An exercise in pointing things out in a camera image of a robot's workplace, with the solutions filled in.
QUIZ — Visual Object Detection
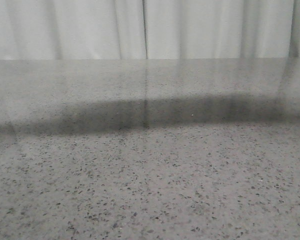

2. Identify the white pleated curtain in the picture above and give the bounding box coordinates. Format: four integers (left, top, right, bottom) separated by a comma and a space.
0, 0, 300, 60

